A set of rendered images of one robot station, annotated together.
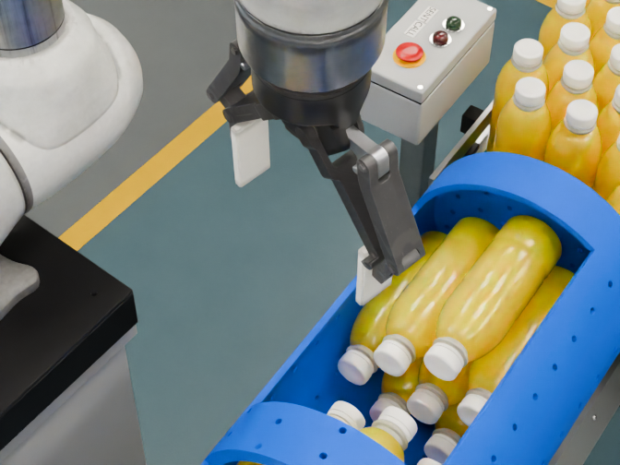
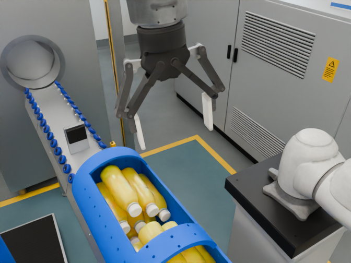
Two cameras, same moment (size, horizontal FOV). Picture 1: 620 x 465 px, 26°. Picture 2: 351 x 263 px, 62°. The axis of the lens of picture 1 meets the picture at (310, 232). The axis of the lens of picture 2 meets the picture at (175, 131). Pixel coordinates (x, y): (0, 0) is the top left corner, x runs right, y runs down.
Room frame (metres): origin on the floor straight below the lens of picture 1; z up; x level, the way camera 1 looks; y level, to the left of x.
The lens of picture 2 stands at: (0.81, -0.42, 1.89)
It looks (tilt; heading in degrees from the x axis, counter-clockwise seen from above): 36 degrees down; 113
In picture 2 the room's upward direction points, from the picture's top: straight up
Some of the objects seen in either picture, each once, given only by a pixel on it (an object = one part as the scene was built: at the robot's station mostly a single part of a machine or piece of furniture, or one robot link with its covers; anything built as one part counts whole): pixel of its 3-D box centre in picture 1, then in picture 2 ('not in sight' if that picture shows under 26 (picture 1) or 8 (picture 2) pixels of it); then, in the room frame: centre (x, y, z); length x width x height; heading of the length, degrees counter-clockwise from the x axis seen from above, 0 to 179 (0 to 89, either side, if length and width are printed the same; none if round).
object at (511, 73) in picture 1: (518, 108); not in sight; (1.32, -0.29, 1.00); 0.07 x 0.07 x 0.19
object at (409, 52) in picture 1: (409, 53); not in sight; (1.31, -0.13, 1.11); 0.04 x 0.04 x 0.01
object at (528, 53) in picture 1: (527, 54); not in sight; (1.32, -0.29, 1.10); 0.04 x 0.04 x 0.02
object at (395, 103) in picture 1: (425, 62); not in sight; (1.35, -0.16, 1.05); 0.20 x 0.10 x 0.10; 146
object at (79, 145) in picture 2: not in sight; (77, 139); (-0.09, 0.46, 1.00); 0.10 x 0.04 x 0.15; 56
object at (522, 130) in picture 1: (520, 147); not in sight; (1.24, -0.28, 1.00); 0.07 x 0.07 x 0.19
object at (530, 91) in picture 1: (530, 93); not in sight; (1.24, -0.28, 1.10); 0.04 x 0.04 x 0.02
